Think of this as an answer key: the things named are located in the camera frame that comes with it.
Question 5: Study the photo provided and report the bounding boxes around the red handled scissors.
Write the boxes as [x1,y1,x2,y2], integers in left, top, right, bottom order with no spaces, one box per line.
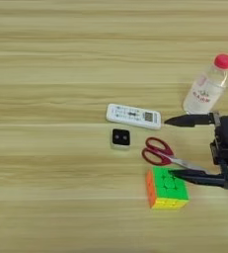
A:
[141,136,212,174]

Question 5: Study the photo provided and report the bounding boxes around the colourful puzzle cube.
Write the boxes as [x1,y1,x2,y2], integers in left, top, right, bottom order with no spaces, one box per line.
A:
[145,166,190,211]

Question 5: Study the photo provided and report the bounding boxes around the clear bottle red cap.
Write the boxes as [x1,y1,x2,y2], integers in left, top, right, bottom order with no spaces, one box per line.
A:
[182,53,228,119]

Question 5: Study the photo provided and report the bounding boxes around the small black square device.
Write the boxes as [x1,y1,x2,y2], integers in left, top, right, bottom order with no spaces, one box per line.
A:
[111,127,132,151]

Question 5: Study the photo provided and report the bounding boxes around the white remote control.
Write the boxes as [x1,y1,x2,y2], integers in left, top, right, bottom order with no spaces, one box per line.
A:
[106,103,162,130]

